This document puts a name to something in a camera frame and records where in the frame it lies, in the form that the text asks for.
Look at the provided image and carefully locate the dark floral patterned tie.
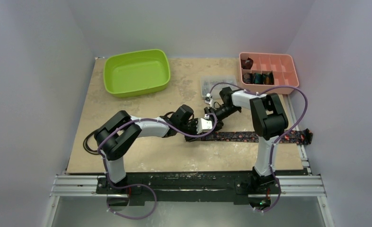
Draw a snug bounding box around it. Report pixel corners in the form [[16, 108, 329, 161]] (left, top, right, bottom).
[[201, 127, 313, 145]]

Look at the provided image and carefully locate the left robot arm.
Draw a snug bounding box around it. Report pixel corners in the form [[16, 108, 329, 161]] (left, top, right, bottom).
[[93, 105, 212, 193]]

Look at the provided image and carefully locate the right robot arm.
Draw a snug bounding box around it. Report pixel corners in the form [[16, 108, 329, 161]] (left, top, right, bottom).
[[204, 87, 289, 192]]

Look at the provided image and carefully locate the clear plastic parts box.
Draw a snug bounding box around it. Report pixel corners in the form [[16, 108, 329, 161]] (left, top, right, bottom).
[[200, 75, 237, 99]]

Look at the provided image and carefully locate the rolled teal tie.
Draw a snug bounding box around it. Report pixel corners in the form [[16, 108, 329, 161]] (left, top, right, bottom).
[[252, 73, 264, 85]]

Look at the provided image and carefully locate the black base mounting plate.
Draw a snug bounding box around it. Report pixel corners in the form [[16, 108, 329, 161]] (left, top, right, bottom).
[[96, 170, 280, 208]]

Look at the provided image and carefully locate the rolled dark red tie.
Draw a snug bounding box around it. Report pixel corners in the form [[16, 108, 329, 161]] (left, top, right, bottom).
[[240, 57, 254, 70]]

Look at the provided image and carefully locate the pink divided organizer tray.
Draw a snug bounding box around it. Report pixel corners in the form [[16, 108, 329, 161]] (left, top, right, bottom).
[[237, 52, 299, 93]]

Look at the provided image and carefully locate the rolled dark gold tie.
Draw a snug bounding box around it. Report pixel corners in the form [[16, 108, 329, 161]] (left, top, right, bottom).
[[262, 71, 275, 85]]

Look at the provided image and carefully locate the green plastic tub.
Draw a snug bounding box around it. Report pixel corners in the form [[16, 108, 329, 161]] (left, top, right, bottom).
[[103, 49, 171, 98]]

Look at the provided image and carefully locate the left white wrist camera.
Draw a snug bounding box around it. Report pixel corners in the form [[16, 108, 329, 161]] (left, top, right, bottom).
[[196, 114, 215, 134]]

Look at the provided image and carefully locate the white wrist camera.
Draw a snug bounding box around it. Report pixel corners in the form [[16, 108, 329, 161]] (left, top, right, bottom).
[[204, 93, 214, 107], [196, 114, 215, 134]]

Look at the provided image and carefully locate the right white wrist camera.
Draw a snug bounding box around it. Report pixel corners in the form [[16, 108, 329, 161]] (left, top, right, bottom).
[[204, 93, 214, 107]]

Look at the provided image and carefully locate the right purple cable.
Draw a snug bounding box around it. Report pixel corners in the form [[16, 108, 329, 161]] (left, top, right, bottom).
[[205, 82, 309, 214]]

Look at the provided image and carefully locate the black cable loop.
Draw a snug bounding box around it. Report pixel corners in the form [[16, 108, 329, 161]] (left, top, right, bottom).
[[82, 130, 100, 155]]

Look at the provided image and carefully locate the aluminium frame rail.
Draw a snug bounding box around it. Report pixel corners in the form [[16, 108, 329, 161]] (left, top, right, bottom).
[[50, 171, 335, 227]]

